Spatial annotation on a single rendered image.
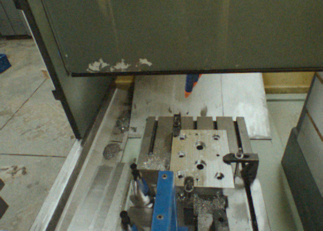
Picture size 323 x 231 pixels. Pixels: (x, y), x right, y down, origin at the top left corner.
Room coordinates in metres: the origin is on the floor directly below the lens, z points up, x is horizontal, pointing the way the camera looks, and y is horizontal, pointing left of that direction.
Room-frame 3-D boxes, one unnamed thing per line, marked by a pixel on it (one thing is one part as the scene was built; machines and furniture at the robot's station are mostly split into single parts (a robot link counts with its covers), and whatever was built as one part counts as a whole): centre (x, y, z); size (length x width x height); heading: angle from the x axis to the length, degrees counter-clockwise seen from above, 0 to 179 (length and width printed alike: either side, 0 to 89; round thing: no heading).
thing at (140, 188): (0.35, 0.07, 1.26); 0.04 x 0.04 x 0.07
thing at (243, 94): (1.26, -0.25, 0.75); 0.89 x 0.67 x 0.26; 79
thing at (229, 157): (0.61, -0.29, 0.97); 0.13 x 0.03 x 0.15; 79
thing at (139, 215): (0.30, 0.08, 1.21); 0.07 x 0.05 x 0.01; 79
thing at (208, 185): (0.65, -0.14, 0.96); 0.29 x 0.23 x 0.05; 169
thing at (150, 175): (0.41, 0.06, 1.21); 0.07 x 0.05 x 0.01; 79
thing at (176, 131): (0.84, -0.07, 0.97); 0.13 x 0.03 x 0.15; 169
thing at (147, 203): (0.35, 0.06, 1.21); 0.06 x 0.06 x 0.03
